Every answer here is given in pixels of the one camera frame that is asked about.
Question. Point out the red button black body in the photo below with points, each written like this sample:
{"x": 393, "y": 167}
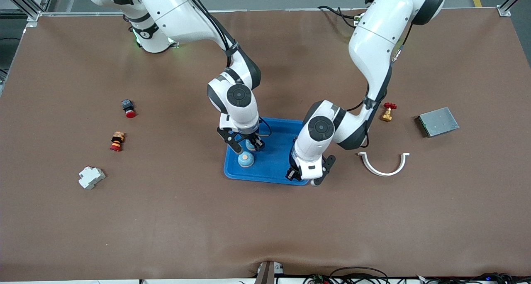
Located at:
{"x": 128, "y": 108}

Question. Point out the white circuit breaker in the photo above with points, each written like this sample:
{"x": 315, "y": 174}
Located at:
{"x": 91, "y": 177}

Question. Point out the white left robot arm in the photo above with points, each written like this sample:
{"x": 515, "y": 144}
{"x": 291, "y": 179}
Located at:
{"x": 377, "y": 39}

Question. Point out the grey metal box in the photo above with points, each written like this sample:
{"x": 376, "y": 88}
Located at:
{"x": 437, "y": 122}

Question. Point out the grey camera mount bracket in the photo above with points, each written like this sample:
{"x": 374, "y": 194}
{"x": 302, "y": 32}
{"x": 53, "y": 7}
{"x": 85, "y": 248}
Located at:
{"x": 267, "y": 272}

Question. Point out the red button orange body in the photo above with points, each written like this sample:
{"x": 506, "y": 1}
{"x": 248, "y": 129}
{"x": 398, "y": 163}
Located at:
{"x": 117, "y": 141}

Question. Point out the aluminium frame post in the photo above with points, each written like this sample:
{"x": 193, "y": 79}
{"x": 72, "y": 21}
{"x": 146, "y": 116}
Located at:
{"x": 31, "y": 15}
{"x": 504, "y": 11}

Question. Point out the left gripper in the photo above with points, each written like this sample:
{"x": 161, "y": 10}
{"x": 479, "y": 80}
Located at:
{"x": 292, "y": 174}

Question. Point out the light blue bell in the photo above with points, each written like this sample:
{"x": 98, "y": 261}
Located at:
{"x": 250, "y": 145}
{"x": 246, "y": 160}

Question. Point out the grey aluminium table rail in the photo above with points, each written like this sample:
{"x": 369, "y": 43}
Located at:
{"x": 290, "y": 10}

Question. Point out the white semicircular clamp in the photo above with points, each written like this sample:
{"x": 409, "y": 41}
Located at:
{"x": 383, "y": 172}

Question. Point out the blue plastic tray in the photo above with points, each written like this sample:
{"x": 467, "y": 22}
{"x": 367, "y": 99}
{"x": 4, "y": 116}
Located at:
{"x": 271, "y": 163}

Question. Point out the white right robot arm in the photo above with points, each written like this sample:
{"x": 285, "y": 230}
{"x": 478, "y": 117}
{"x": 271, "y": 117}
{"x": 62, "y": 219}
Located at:
{"x": 174, "y": 14}

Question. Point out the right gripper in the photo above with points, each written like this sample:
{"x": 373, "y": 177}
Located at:
{"x": 254, "y": 139}

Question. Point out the brown table mat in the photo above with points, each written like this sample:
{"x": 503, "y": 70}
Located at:
{"x": 265, "y": 226}

